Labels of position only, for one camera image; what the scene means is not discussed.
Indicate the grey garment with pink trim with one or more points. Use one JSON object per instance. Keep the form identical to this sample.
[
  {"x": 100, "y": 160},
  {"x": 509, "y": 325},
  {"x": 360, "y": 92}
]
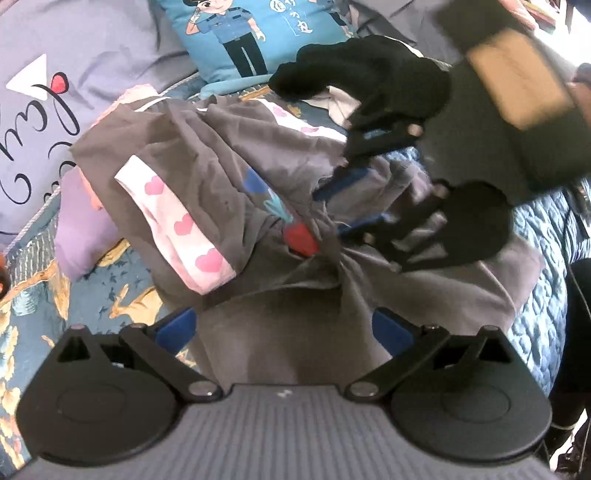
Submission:
[{"x": 207, "y": 184}]

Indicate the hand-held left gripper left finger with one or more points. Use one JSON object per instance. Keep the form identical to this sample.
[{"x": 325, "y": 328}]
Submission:
[{"x": 175, "y": 330}]

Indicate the person's leg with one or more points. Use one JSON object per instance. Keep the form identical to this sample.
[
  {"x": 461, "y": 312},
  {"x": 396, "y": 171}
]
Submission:
[{"x": 577, "y": 346}]

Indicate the black fuzzy garment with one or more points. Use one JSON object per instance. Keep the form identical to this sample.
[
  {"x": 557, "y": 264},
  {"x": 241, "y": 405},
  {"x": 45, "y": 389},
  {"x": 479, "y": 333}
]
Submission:
[{"x": 369, "y": 69}]

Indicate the lavender pillow with script print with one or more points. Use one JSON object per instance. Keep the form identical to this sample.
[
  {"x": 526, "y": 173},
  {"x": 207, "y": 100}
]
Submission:
[{"x": 92, "y": 46}]

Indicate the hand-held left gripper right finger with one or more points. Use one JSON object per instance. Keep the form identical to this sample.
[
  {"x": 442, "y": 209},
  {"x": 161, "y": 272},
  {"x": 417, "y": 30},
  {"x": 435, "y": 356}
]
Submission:
[{"x": 392, "y": 332}]

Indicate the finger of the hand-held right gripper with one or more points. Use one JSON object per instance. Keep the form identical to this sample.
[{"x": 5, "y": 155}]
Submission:
[
  {"x": 383, "y": 138},
  {"x": 406, "y": 240}
]

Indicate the blue cartoon print pillow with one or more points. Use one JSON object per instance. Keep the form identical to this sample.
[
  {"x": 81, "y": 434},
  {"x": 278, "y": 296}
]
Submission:
[{"x": 221, "y": 27}]

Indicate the pink folded cloth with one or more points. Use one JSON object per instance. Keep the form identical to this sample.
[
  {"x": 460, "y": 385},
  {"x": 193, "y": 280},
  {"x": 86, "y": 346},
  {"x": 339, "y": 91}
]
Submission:
[{"x": 138, "y": 93}]

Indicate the white grey cloth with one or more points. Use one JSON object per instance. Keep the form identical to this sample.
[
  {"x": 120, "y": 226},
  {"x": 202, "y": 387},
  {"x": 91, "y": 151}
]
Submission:
[{"x": 339, "y": 106}]

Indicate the purple folded garment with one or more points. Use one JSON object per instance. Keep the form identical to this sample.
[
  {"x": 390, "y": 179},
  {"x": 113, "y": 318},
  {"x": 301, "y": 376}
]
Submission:
[{"x": 83, "y": 221}]

